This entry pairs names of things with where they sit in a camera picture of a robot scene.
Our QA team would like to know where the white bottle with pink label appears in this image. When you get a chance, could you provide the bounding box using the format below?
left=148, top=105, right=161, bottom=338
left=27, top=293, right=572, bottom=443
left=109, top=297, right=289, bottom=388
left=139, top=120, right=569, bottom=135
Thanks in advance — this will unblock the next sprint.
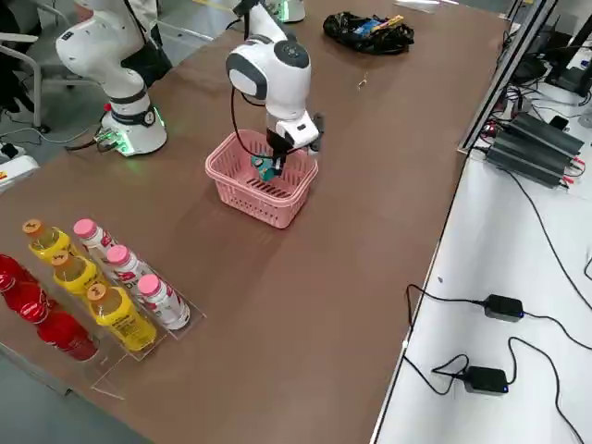
left=136, top=273, right=192, bottom=331
left=105, top=244, right=154, bottom=290
left=72, top=218, right=117, bottom=265

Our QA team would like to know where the grey office chair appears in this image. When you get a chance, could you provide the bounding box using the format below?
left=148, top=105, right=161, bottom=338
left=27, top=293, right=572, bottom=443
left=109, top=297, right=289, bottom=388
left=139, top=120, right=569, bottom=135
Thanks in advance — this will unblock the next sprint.
left=0, top=0, right=93, bottom=133

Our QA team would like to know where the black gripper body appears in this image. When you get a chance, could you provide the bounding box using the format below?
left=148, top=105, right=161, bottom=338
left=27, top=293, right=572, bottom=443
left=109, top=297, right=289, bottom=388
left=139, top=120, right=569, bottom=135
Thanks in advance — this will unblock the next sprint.
left=265, top=129, right=298, bottom=161

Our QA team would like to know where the black adaptor cable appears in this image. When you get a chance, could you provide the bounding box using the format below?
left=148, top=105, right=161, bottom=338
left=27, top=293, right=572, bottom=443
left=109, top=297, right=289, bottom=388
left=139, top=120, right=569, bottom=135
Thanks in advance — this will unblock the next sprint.
left=521, top=314, right=592, bottom=351
left=506, top=336, right=586, bottom=444
left=405, top=284, right=487, bottom=332
left=401, top=353, right=471, bottom=397

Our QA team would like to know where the black power brick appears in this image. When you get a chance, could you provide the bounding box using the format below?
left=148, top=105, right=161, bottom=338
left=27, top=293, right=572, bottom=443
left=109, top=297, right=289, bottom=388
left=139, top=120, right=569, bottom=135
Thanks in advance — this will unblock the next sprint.
left=501, top=113, right=586, bottom=161
left=484, top=138, right=574, bottom=190

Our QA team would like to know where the black computer monitor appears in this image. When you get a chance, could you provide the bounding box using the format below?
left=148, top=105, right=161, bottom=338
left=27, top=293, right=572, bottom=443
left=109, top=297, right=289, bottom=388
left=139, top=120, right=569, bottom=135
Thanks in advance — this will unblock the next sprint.
left=544, top=18, right=592, bottom=97

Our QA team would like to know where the clear acrylic bottle stand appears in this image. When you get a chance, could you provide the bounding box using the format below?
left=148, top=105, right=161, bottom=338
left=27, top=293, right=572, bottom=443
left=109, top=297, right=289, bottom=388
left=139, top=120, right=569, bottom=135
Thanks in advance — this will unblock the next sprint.
left=0, top=216, right=208, bottom=401

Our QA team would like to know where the person's torso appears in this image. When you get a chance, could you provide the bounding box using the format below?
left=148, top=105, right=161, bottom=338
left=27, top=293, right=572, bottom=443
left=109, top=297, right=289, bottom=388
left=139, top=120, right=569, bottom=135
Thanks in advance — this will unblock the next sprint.
left=124, top=0, right=161, bottom=45

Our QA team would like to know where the white control box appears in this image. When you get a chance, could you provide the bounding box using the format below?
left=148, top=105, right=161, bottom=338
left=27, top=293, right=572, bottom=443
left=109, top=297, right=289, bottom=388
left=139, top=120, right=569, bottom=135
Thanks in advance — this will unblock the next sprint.
left=0, top=154, right=41, bottom=194

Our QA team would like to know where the person's leg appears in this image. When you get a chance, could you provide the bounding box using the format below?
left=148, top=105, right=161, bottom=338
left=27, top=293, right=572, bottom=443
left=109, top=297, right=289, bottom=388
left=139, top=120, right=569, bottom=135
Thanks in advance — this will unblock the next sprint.
left=119, top=27, right=173, bottom=89

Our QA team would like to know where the yellow flat object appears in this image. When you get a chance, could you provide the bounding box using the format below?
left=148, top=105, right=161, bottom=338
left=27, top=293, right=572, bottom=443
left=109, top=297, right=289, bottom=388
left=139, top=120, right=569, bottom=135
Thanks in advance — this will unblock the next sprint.
left=21, top=219, right=75, bottom=265

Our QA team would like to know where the long yellow snack packet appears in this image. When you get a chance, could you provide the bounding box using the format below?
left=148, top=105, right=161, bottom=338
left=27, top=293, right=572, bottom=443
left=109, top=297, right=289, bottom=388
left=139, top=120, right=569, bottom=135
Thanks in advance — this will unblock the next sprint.
left=369, top=15, right=404, bottom=31

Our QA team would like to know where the pink plastic basket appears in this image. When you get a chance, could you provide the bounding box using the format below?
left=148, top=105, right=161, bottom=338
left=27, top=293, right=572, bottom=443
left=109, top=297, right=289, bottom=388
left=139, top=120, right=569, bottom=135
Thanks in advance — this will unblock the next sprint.
left=204, top=129, right=319, bottom=230

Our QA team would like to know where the yellow drink bottle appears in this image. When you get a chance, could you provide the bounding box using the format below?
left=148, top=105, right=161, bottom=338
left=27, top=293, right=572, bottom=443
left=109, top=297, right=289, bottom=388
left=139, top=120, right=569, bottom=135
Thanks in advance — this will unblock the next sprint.
left=48, top=251, right=110, bottom=297
left=85, top=284, right=158, bottom=352

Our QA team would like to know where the small teal snack packet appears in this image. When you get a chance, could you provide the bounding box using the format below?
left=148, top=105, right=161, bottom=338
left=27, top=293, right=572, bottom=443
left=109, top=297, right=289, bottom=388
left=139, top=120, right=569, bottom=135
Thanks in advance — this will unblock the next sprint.
left=251, top=154, right=279, bottom=182

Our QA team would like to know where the black arm base cable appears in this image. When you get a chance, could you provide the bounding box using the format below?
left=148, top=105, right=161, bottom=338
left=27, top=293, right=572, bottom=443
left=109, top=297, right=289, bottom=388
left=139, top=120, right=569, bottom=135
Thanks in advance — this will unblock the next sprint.
left=64, top=133, right=115, bottom=153

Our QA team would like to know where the red drink bottle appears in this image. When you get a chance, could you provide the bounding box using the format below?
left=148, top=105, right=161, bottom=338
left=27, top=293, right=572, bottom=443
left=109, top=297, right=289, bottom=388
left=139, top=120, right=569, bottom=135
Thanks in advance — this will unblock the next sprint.
left=20, top=302, right=100, bottom=363
left=0, top=253, right=30, bottom=284
left=0, top=276, right=53, bottom=320

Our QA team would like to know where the black power adaptor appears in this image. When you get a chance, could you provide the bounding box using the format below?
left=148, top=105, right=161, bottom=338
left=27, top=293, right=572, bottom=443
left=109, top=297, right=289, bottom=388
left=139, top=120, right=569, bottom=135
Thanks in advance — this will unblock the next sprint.
left=463, top=365, right=509, bottom=397
left=483, top=294, right=526, bottom=323

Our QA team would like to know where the black power brick cable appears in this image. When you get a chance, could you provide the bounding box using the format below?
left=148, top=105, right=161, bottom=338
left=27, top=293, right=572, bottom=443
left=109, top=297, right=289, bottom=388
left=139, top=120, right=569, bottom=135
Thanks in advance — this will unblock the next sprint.
left=501, top=166, right=592, bottom=310

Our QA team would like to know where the black cable bundle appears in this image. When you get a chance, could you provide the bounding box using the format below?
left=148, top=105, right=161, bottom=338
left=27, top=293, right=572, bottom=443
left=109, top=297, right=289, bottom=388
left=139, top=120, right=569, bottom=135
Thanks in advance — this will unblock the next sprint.
left=480, top=78, right=547, bottom=140

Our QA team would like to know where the black plastic bag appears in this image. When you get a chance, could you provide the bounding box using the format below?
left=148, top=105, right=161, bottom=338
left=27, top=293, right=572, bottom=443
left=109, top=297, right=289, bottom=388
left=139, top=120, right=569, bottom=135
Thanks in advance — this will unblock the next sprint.
left=322, top=12, right=415, bottom=56

